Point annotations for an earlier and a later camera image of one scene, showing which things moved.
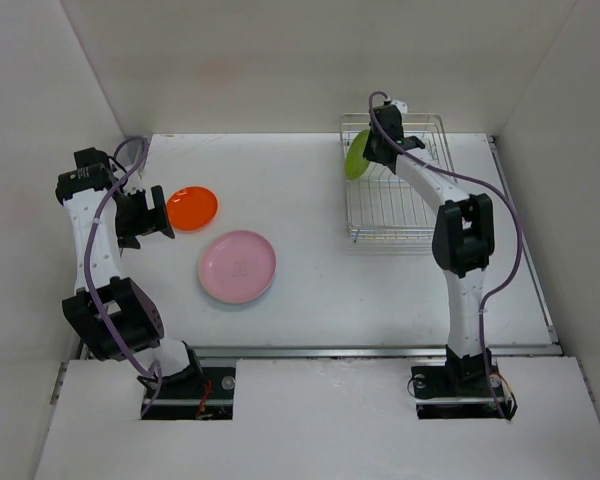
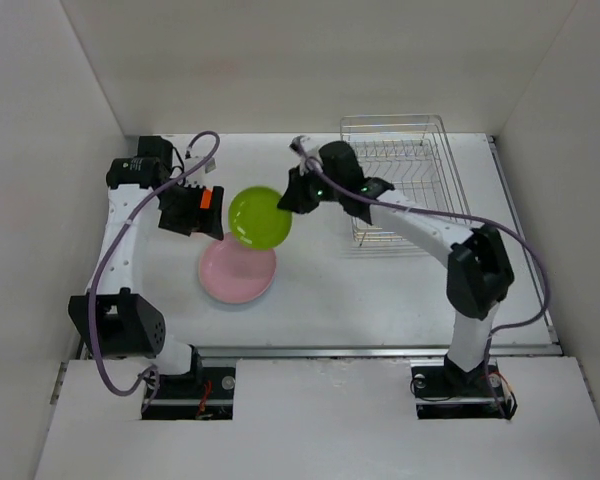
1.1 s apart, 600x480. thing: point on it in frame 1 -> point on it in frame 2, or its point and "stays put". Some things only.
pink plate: (237, 266) stays put
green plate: (355, 162) -> (255, 219)
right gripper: (368, 152) -> (295, 197)
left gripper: (147, 220) -> (199, 219)
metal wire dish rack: (384, 207) stays put
